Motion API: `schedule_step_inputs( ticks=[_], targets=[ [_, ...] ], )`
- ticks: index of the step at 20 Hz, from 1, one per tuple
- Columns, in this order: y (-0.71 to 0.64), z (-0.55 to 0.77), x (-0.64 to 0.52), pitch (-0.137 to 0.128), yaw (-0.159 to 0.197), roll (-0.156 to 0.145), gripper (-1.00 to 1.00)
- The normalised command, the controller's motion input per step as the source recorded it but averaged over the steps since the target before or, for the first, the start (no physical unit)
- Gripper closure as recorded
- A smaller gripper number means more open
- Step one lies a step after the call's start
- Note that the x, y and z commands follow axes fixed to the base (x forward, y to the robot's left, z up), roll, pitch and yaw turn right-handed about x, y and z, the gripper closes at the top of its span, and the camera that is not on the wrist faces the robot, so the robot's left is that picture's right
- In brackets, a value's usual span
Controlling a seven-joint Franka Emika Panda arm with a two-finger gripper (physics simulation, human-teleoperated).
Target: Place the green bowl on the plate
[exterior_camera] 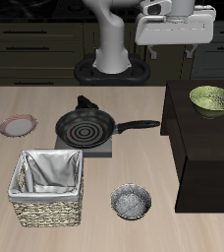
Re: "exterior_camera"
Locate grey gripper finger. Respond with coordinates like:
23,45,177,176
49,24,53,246
185,43,199,60
146,44,158,60

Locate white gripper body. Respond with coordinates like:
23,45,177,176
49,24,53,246
134,5,217,46

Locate green bowl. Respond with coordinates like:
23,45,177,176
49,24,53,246
189,85,224,120

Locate dark grey stove plate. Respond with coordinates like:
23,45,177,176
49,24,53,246
53,135,114,158

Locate grey bowl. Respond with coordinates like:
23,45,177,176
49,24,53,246
109,182,153,221

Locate white plate with pink rim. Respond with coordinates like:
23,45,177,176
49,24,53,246
0,113,39,139

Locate black frying pan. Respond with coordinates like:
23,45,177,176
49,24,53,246
54,108,162,150

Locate dark wooden cabinet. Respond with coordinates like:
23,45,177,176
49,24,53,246
159,79,224,214

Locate dark kitchen cupboards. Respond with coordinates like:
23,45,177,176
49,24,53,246
0,0,224,88

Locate wicker basket with white liner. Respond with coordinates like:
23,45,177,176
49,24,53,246
7,149,85,229

